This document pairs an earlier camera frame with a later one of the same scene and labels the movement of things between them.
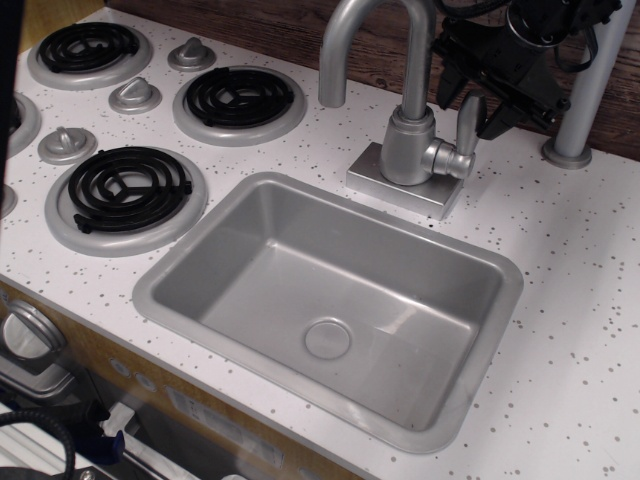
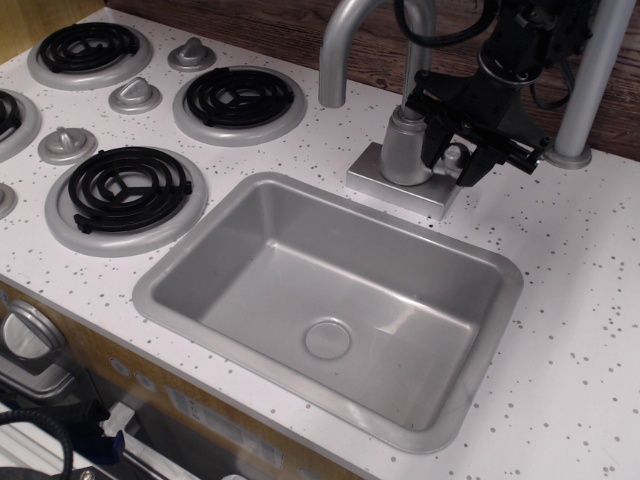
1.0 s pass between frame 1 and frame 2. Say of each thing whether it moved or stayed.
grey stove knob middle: stayed
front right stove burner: stayed
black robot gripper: moved
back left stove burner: stayed
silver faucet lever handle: moved
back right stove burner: stayed
